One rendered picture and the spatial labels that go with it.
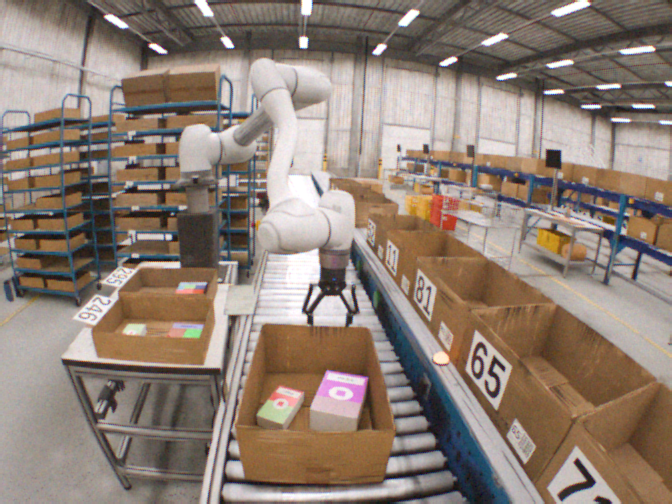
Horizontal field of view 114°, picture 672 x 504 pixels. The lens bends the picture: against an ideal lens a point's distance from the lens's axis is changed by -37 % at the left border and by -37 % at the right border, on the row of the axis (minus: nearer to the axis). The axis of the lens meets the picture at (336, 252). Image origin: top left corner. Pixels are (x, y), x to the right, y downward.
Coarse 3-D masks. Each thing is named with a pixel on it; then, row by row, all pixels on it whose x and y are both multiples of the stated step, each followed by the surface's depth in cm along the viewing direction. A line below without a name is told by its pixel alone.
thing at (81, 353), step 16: (224, 288) 151; (224, 304) 136; (224, 320) 123; (80, 336) 97; (224, 336) 112; (64, 352) 86; (80, 352) 88; (208, 352) 102; (96, 368) 86; (112, 368) 87; (128, 368) 89; (144, 368) 90; (160, 368) 91; (176, 368) 92; (192, 368) 93; (208, 368) 94
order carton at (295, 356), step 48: (288, 336) 91; (336, 336) 92; (288, 384) 90; (384, 384) 68; (240, 432) 53; (288, 432) 54; (336, 432) 54; (384, 432) 55; (288, 480) 58; (336, 480) 59
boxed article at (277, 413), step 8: (280, 392) 81; (288, 392) 82; (296, 392) 82; (272, 400) 78; (280, 400) 78; (288, 400) 79; (296, 400) 79; (264, 408) 75; (272, 408) 75; (280, 408) 76; (288, 408) 76; (296, 408) 78; (256, 416) 73; (264, 416) 72; (272, 416) 73; (280, 416) 73; (288, 416) 74; (264, 424) 73; (272, 424) 72; (280, 424) 71; (288, 424) 74
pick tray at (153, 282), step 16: (144, 272) 141; (160, 272) 143; (176, 272) 144; (192, 272) 146; (208, 272) 147; (128, 288) 126; (144, 288) 140; (160, 288) 142; (176, 288) 144; (208, 288) 126
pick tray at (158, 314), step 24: (120, 312) 109; (144, 312) 114; (168, 312) 116; (192, 312) 118; (96, 336) 86; (120, 336) 87; (144, 336) 88; (144, 360) 91; (168, 360) 92; (192, 360) 93
